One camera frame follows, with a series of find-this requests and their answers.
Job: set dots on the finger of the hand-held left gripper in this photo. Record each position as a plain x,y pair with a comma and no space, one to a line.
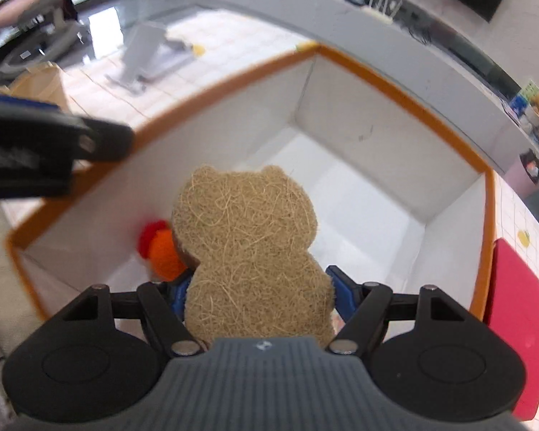
103,141

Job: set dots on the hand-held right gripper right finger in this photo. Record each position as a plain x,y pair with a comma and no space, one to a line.
346,292

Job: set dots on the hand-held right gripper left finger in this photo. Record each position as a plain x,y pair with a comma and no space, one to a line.
177,298

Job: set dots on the crocheted orange strawberry charm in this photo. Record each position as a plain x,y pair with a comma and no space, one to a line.
164,253

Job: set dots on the brown loofah sponge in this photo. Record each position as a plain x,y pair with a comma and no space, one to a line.
251,251

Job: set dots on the orange-rimmed white storage box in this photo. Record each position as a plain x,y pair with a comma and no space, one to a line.
364,166

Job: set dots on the grey folding stand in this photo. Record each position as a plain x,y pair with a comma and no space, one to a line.
143,49

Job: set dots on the red square box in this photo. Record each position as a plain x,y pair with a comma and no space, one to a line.
521,314

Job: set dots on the pink trash can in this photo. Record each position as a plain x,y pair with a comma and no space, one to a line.
532,175

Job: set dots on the white router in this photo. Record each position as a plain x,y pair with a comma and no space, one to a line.
382,11

